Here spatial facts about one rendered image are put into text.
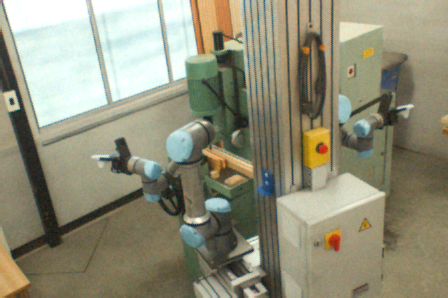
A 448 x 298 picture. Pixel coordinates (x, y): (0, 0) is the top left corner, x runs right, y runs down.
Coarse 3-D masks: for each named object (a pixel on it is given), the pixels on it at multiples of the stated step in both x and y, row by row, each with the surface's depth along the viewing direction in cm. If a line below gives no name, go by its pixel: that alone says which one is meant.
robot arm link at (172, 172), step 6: (198, 120) 200; (204, 120) 200; (210, 126) 199; (210, 132) 198; (210, 138) 199; (174, 162) 221; (168, 168) 226; (174, 168) 223; (168, 174) 227; (174, 174) 225; (180, 174) 227; (168, 180) 227; (174, 180) 230
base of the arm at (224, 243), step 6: (216, 234) 222; (222, 234) 222; (228, 234) 223; (234, 234) 228; (210, 240) 225; (216, 240) 223; (222, 240) 223; (228, 240) 224; (234, 240) 228; (210, 246) 225; (216, 246) 225; (222, 246) 223; (228, 246) 224; (234, 246) 226; (210, 252) 226; (216, 252) 224; (222, 252) 224; (228, 252) 224
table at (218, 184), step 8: (168, 160) 304; (208, 168) 282; (208, 176) 274; (224, 176) 272; (232, 176) 271; (208, 184) 275; (216, 184) 268; (224, 184) 264; (240, 184) 263; (248, 184) 267; (224, 192) 265; (232, 192) 261; (240, 192) 265
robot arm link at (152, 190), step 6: (162, 174) 227; (156, 180) 220; (162, 180) 225; (144, 186) 220; (150, 186) 220; (156, 186) 221; (162, 186) 224; (144, 192) 223; (150, 192) 221; (156, 192) 222; (150, 198) 222; (156, 198) 223
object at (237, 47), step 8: (232, 40) 291; (232, 48) 274; (240, 48) 273; (240, 56) 272; (240, 64) 273; (240, 72) 275; (240, 80) 277; (240, 88) 279; (240, 96) 282; (240, 104) 285; (240, 112) 287; (248, 120) 290; (224, 144) 312; (232, 144) 305; (232, 152) 308; (240, 152) 301; (248, 152) 297; (248, 160) 299
